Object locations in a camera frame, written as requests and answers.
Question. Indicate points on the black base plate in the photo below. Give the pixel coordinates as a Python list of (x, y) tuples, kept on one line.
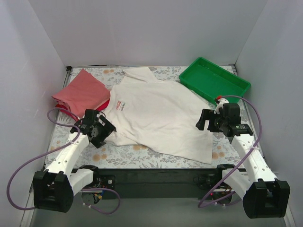
[(157, 183)]

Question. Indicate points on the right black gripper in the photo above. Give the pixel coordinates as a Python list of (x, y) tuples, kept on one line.
[(210, 121)]

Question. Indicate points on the folded red t shirt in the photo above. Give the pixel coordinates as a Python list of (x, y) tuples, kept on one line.
[(65, 110)]

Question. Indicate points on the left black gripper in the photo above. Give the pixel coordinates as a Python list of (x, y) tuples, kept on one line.
[(104, 132)]

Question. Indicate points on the white t shirt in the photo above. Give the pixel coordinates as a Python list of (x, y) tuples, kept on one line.
[(161, 115)]

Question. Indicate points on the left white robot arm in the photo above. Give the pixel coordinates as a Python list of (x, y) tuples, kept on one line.
[(55, 187)]

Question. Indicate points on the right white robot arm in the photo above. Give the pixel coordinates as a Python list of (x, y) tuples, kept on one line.
[(263, 195)]

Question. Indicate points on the folded pink t shirt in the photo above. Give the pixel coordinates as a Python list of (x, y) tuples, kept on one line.
[(83, 92)]

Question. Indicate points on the green plastic tray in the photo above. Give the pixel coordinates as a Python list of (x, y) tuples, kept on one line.
[(210, 80)]

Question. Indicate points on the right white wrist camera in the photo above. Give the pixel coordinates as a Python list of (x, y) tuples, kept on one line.
[(220, 101)]

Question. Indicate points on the floral table mat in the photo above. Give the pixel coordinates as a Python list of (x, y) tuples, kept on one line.
[(139, 156)]

